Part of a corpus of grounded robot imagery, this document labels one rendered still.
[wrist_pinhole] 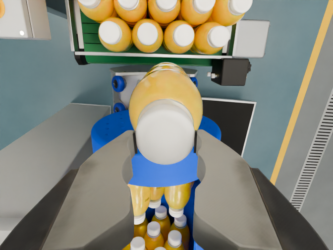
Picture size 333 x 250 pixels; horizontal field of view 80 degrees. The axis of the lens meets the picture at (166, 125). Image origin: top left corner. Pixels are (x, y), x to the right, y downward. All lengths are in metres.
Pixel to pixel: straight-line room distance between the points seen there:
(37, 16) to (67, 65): 1.12
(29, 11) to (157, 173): 0.38
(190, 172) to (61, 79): 1.41
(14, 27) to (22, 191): 0.46
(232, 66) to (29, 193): 0.67
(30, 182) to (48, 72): 1.04
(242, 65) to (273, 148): 1.53
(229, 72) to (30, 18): 0.45
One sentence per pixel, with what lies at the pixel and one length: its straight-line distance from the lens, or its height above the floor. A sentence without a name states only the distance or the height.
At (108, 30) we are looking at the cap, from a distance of 0.43.
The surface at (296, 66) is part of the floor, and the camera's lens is 1.90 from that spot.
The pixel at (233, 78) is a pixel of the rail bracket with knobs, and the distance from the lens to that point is 0.57.
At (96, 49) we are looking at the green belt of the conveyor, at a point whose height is 0.90.
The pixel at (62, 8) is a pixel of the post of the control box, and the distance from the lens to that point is 0.74.
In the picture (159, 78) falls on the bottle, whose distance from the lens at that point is 0.17.
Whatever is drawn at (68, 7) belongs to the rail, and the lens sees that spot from 0.58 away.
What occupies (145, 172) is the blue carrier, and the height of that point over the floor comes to 1.23.
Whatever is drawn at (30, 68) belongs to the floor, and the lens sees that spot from 1.73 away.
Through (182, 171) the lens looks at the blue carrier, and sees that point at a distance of 0.35.
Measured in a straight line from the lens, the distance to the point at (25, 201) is 0.71.
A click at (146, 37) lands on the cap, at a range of 0.42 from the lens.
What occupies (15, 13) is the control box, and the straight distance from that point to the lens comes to 0.48.
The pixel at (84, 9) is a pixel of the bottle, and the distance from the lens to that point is 0.48.
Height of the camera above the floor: 1.52
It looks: 69 degrees down
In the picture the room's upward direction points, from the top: 167 degrees clockwise
